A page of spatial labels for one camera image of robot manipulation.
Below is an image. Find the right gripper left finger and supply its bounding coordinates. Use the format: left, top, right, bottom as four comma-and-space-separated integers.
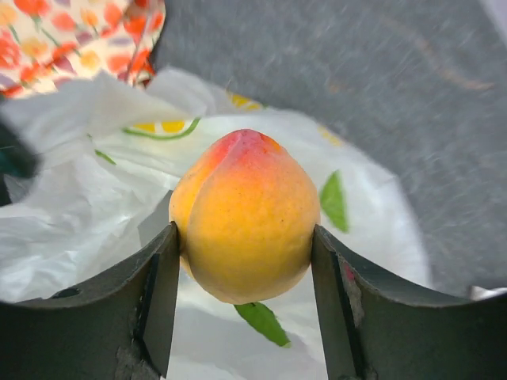
1, 223, 179, 379

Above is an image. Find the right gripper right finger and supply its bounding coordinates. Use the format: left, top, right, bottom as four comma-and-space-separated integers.
311, 226, 506, 379

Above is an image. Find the fake orange peach fruit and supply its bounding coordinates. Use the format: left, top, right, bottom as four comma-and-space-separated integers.
168, 127, 322, 349

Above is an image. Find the white plastic bag fruit print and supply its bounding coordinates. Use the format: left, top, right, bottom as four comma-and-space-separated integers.
0, 67, 433, 380

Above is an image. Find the orange floral cloth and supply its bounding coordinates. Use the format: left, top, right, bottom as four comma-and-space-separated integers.
1, 1, 166, 98

